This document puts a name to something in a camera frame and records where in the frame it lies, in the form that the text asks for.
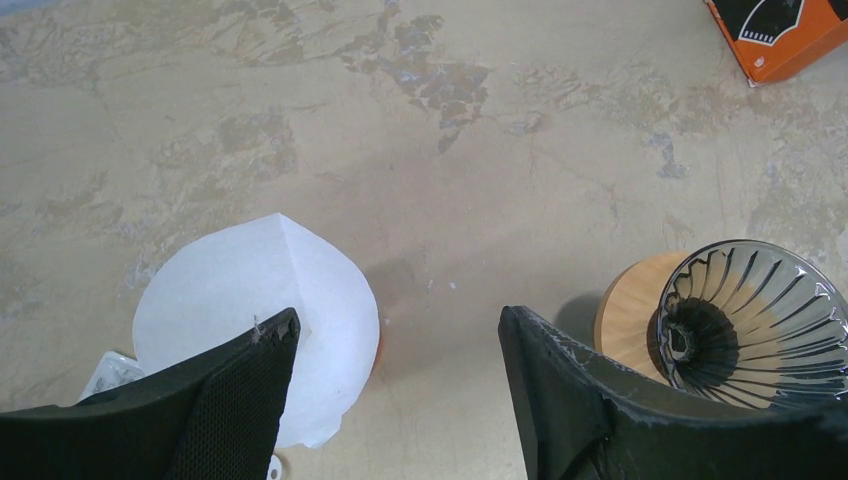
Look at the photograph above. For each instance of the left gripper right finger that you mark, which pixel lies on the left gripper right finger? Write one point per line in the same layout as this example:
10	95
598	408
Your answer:
582	415

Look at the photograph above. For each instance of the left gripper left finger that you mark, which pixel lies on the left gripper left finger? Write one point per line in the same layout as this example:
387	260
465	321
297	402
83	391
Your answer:
213	416

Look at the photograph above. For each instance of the white paper coffee filter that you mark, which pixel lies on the white paper coffee filter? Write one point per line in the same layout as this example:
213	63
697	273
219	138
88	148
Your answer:
228	282

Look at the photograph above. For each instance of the orange glass carafe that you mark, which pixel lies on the orange glass carafe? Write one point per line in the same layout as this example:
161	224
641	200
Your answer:
378	351

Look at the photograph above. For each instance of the smoked glass dripper cone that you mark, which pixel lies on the smoked glass dripper cone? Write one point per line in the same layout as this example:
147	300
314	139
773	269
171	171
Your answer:
750	324

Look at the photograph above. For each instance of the coffee filter package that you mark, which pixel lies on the coffee filter package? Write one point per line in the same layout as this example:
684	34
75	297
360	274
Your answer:
773	40

